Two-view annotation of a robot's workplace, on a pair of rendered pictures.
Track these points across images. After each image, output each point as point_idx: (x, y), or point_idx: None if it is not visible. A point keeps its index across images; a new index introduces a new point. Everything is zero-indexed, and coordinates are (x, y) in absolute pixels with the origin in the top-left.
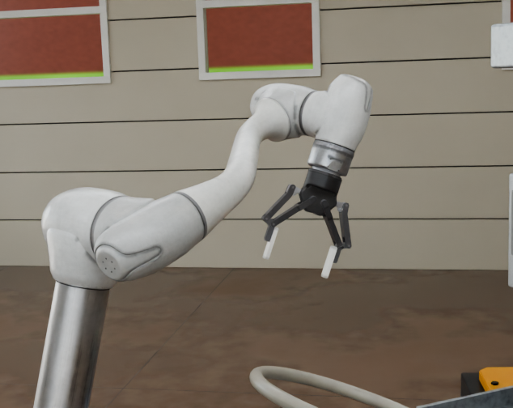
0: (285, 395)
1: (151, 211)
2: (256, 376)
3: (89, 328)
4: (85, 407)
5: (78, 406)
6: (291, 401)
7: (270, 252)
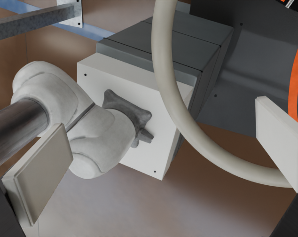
0: (188, 138)
1: None
2: (157, 71)
3: None
4: (13, 151)
5: (9, 158)
6: (195, 148)
7: (65, 170)
